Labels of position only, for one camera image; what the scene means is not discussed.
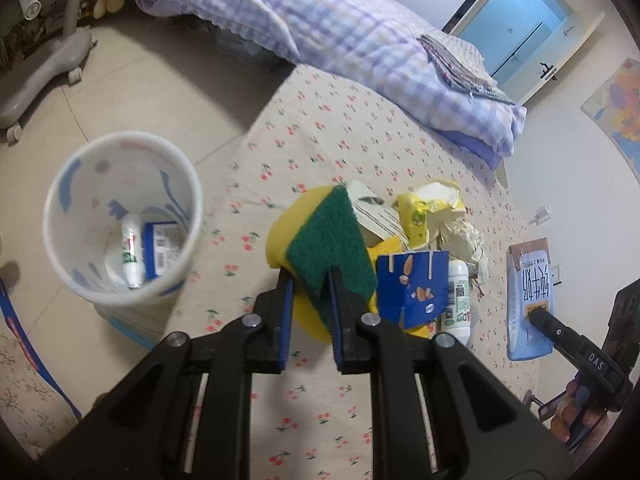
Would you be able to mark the folded checked cloth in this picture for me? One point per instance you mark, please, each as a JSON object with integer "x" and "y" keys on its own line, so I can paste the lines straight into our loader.
{"x": 460, "y": 65}

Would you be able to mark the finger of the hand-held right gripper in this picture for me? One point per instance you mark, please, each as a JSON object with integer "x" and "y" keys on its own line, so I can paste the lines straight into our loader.
{"x": 555, "y": 330}

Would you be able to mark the blue snack carton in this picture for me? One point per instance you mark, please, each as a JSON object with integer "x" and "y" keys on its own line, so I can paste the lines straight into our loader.
{"x": 415, "y": 285}

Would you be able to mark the white wall plug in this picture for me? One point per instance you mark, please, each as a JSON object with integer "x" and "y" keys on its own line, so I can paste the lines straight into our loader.
{"x": 540, "y": 215}

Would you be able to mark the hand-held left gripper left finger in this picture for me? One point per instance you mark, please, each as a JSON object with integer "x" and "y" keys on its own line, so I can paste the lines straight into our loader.
{"x": 285, "y": 320}

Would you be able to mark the colourful wall map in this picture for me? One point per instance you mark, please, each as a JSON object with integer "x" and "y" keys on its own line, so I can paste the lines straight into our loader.
{"x": 625, "y": 105}

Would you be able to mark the striped paper carton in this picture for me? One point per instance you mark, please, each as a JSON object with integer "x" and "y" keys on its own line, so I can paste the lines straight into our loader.
{"x": 375, "y": 215}

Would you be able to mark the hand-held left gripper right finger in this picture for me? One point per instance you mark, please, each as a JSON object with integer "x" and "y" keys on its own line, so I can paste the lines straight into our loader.
{"x": 336, "y": 332}

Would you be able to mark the cherry print bed sheet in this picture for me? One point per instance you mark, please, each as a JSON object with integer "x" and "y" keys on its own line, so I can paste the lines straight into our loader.
{"x": 325, "y": 120}

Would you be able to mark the checked lilac blanket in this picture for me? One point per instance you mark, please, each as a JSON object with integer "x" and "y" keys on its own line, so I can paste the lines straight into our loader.
{"x": 325, "y": 25}

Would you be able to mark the white plastic bottle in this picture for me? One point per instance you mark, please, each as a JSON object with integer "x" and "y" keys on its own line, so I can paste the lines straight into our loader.
{"x": 457, "y": 300}

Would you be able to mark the small blue box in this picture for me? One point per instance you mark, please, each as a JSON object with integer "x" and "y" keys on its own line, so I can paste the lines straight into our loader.
{"x": 160, "y": 250}

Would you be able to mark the white blue-print plastic bucket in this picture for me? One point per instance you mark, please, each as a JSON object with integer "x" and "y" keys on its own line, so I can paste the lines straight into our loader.
{"x": 75, "y": 240}

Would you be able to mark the yellow green scouring sponge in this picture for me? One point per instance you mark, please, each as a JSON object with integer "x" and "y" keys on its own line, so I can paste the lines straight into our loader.
{"x": 325, "y": 240}

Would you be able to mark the floral beige cloth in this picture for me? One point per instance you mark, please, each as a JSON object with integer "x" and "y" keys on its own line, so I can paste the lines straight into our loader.
{"x": 25, "y": 395}

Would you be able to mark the person's right hand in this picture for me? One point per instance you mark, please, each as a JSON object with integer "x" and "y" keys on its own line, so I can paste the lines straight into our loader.
{"x": 567, "y": 410}

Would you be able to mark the light blue milk carton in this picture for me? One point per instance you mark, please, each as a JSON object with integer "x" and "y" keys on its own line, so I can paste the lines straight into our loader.
{"x": 522, "y": 310}

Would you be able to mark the white wall socket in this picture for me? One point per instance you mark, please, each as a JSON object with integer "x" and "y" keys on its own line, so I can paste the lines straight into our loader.
{"x": 557, "y": 274}

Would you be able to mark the white paper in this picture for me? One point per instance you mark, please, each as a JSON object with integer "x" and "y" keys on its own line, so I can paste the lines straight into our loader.
{"x": 462, "y": 245}

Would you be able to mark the white tube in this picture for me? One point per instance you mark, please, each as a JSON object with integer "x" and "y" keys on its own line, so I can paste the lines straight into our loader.
{"x": 131, "y": 250}

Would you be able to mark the white door with blue pane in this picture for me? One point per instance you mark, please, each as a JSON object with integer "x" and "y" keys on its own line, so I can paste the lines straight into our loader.
{"x": 515, "y": 15}

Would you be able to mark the yellow snack packet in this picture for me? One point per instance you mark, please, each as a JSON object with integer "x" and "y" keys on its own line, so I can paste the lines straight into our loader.
{"x": 415, "y": 215}

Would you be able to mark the grey wheeled chair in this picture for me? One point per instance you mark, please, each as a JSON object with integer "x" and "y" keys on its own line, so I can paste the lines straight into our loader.
{"x": 45, "y": 65}

